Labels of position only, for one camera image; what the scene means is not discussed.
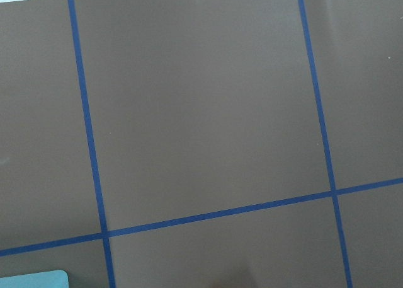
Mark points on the light blue block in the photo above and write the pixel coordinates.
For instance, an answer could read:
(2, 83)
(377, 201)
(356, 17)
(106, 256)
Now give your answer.
(50, 279)

